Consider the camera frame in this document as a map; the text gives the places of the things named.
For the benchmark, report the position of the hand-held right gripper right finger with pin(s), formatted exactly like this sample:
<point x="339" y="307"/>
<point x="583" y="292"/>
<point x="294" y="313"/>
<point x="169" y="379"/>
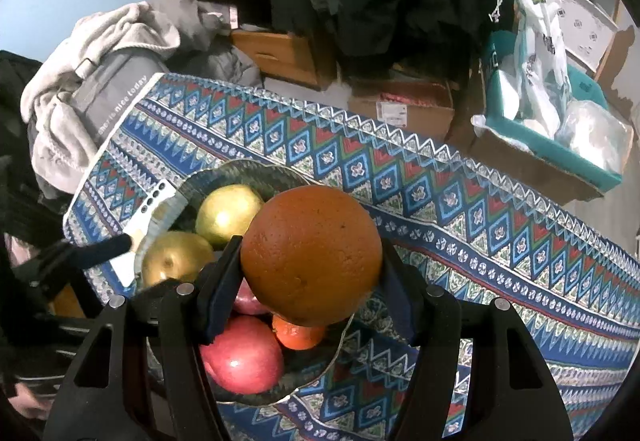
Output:
<point x="400" y="306"/>

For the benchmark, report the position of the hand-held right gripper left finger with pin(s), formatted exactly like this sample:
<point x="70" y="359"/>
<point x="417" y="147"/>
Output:
<point x="220" y="306"/>

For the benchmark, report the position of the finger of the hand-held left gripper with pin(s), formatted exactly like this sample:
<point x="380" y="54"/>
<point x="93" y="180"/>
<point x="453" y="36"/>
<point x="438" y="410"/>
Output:
<point x="150" y="293"/>
<point x="100" y="251"/>

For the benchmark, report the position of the dark red apple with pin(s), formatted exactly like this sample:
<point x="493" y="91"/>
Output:
<point x="247" y="302"/>

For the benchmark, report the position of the bright red apple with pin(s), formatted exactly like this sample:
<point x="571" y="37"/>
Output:
<point x="245" y="361"/>

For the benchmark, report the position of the small tangerine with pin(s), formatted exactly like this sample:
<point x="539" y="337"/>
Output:
<point x="300" y="337"/>

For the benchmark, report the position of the orange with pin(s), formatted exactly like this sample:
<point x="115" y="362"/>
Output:
<point x="310" y="251"/>

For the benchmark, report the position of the dark glass bowl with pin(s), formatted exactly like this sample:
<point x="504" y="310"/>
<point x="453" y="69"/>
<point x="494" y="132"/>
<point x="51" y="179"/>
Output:
<point x="305" y="371"/>

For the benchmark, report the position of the person's left hand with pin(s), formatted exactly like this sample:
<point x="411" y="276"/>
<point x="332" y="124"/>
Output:
<point x="20" y="403"/>

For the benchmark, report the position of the white paper label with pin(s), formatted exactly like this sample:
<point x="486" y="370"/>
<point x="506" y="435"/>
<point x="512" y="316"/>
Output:
<point x="155" y="206"/>

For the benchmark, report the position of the blue patterned tablecloth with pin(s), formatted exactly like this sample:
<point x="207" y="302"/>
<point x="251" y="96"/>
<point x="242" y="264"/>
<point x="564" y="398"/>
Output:
<point x="450" y="241"/>

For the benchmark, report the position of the black bag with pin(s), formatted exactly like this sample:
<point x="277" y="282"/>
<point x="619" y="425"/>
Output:
<point x="20" y="146"/>

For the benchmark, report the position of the pile of grey clothes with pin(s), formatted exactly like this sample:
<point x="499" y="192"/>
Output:
<point x="75" y="71"/>

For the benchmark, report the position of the small labelled cardboard box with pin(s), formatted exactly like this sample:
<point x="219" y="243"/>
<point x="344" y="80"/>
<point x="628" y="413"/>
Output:
<point x="400" y="108"/>

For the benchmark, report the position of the teal plastic crate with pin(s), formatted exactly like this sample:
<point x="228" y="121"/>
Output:
<point x="575" y="161"/>

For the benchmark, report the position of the grey crumpled garment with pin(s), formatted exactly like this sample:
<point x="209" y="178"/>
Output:
<point x="200" y="31"/>

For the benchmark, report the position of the clear plastic bags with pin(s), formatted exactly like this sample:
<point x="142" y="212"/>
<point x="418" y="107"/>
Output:
<point x="595" y="136"/>

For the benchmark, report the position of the wooden drawer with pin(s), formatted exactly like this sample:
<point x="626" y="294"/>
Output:
<point x="280" y="52"/>

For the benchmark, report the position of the white rice bag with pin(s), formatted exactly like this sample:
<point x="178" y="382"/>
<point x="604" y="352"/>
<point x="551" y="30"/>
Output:
<point x="535" y="46"/>

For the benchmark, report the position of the white patterned storage box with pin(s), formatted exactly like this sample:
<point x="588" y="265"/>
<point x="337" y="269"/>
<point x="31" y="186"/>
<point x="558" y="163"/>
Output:
<point x="585" y="23"/>

